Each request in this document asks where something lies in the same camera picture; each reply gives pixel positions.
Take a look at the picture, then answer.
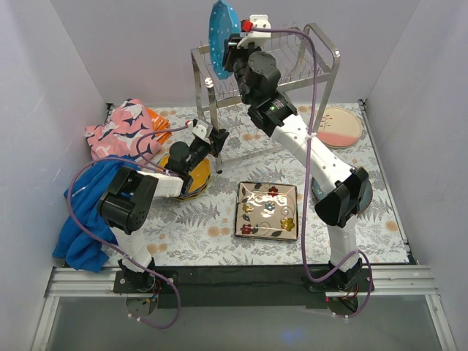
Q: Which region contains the orange dotted plate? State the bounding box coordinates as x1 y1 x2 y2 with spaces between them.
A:
154 158 211 197

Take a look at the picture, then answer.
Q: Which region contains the cream white plate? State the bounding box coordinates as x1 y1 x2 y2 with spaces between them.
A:
317 107 363 148

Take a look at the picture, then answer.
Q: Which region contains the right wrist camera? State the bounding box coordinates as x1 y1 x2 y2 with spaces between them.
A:
237 15 271 49

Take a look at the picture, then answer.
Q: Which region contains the blue dotted plate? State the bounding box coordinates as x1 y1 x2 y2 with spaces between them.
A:
208 1 241 80
175 175 211 200

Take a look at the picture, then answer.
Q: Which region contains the dark green brown plate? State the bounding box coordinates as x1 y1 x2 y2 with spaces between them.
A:
311 164 372 225

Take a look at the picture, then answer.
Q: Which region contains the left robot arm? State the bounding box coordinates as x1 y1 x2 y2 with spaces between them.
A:
97 125 229 293

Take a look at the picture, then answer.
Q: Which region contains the floral table mat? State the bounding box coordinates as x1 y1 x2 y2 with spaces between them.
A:
142 105 408 265

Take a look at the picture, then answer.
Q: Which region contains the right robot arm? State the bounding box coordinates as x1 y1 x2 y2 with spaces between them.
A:
222 31 369 291

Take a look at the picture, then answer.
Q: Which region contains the black square plate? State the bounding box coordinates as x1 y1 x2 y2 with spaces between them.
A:
235 181 299 242

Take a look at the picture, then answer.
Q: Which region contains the pink whale pattern cloth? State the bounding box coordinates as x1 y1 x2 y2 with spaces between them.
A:
85 99 162 165

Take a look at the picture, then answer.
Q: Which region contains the steel dish rack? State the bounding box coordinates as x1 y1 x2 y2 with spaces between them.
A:
190 22 341 175

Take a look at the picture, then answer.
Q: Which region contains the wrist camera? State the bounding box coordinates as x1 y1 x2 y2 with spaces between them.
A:
237 15 271 49
186 119 213 143

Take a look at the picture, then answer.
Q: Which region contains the aluminium frame rail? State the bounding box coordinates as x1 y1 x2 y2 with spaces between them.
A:
45 265 439 297

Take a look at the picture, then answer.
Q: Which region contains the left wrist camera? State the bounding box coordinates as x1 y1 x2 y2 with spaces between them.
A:
186 119 213 143

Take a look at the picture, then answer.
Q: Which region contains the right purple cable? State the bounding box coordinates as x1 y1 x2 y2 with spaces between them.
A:
252 25 374 321

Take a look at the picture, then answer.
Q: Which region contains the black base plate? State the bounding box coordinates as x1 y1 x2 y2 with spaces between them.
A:
113 265 377 310

